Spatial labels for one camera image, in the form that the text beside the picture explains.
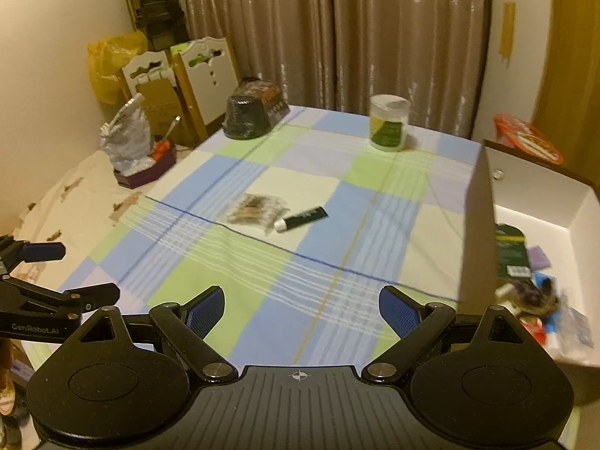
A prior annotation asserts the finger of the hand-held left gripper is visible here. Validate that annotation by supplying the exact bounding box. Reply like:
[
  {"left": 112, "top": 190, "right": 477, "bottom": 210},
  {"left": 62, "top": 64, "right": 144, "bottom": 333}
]
[
  {"left": 0, "top": 235, "right": 66, "bottom": 275},
  {"left": 61, "top": 282, "right": 121, "bottom": 314}
]

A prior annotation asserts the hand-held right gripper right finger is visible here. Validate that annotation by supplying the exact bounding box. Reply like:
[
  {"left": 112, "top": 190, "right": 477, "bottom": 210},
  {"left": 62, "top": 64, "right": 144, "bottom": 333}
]
[{"left": 362, "top": 286, "right": 522, "bottom": 387}]

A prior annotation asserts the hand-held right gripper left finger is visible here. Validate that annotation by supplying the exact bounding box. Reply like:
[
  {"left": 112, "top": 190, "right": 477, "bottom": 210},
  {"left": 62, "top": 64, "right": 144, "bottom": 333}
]
[{"left": 77, "top": 286, "right": 239, "bottom": 387}]

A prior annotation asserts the cotton swab pack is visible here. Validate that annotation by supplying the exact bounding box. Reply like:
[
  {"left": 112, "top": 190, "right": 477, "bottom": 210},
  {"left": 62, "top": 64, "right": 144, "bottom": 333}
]
[{"left": 225, "top": 192, "right": 290, "bottom": 236}]

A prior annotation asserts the brown cardboard box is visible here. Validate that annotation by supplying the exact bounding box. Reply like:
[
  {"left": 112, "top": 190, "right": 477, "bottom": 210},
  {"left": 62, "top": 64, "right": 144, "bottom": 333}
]
[{"left": 457, "top": 139, "right": 600, "bottom": 406}]

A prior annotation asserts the dark green packet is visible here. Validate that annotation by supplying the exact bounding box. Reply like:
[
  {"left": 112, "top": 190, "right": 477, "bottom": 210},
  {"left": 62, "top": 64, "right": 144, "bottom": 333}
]
[{"left": 494, "top": 224, "right": 534, "bottom": 279}]

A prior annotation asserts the small black tube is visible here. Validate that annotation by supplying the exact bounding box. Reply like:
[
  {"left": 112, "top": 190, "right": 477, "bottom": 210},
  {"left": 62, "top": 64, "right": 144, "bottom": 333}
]
[{"left": 274, "top": 206, "right": 330, "bottom": 234}]

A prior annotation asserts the red packet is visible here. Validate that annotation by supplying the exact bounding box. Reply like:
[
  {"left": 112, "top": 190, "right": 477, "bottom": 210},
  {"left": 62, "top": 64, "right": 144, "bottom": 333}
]
[{"left": 522, "top": 321, "right": 549, "bottom": 345}]

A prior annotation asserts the brown hair scrunchie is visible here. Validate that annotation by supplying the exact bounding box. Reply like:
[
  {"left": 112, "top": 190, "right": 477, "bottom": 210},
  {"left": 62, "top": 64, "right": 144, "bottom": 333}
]
[{"left": 513, "top": 279, "right": 561, "bottom": 316}]

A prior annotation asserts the purple tube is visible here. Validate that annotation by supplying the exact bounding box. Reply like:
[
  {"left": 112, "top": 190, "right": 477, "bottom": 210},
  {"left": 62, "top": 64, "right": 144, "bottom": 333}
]
[{"left": 527, "top": 244, "right": 550, "bottom": 268}]

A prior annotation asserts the blue tissue pack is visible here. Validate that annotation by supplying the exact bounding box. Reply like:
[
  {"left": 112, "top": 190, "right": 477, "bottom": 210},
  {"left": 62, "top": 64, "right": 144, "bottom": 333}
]
[{"left": 553, "top": 307, "right": 594, "bottom": 348}]

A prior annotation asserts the checked cloth covered desktop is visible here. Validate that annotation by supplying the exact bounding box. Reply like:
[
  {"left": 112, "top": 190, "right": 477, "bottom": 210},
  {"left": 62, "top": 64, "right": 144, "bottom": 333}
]
[{"left": 0, "top": 105, "right": 488, "bottom": 450}]

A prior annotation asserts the purple box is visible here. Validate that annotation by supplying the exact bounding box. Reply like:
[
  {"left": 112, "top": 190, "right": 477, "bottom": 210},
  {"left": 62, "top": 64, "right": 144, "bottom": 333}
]
[{"left": 115, "top": 143, "right": 179, "bottom": 189}]

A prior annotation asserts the small tan cardboard box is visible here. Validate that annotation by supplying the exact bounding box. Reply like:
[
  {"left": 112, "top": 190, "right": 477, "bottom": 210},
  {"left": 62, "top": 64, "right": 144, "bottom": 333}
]
[{"left": 136, "top": 77, "right": 188, "bottom": 144}]

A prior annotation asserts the white jar with green label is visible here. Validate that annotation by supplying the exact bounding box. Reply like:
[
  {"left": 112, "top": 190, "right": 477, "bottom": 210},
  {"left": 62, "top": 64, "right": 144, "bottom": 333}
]
[{"left": 368, "top": 94, "right": 411, "bottom": 152}]

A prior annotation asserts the yellow plastic bag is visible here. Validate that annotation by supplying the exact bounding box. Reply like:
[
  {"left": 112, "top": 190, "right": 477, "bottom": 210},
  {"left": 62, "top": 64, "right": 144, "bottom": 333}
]
[{"left": 87, "top": 32, "right": 148, "bottom": 105}]

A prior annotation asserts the black wrapped bowl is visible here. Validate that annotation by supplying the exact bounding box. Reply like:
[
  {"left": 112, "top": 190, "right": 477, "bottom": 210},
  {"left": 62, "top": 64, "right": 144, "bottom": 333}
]
[{"left": 222, "top": 77, "right": 289, "bottom": 140}]

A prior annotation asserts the white chair back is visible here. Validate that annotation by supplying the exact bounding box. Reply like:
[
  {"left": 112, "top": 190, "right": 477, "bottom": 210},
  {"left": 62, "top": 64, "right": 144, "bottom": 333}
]
[{"left": 122, "top": 51, "right": 181, "bottom": 104}]

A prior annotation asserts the red instant noodle bowl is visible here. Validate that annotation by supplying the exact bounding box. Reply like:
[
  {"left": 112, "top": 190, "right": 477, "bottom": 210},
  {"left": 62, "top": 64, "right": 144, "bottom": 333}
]
[{"left": 493, "top": 113, "right": 566, "bottom": 166}]

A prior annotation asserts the white chair with green cutout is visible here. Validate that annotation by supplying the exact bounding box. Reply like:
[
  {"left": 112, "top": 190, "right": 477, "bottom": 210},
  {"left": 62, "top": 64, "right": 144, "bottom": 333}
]
[{"left": 171, "top": 36, "right": 242, "bottom": 144}]

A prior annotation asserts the brown curtain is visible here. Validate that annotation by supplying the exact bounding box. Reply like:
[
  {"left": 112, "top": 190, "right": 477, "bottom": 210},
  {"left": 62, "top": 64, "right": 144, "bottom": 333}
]
[{"left": 180, "top": 0, "right": 493, "bottom": 139}]

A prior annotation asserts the wooden door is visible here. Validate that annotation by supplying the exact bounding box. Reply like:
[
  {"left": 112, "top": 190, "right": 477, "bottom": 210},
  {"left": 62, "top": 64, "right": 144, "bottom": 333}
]
[{"left": 532, "top": 0, "right": 600, "bottom": 188}]

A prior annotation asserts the yellow wall hanging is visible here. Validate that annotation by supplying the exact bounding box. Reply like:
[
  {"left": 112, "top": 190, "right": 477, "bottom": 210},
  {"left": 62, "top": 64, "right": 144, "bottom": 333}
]
[{"left": 498, "top": 2, "right": 516, "bottom": 64}]

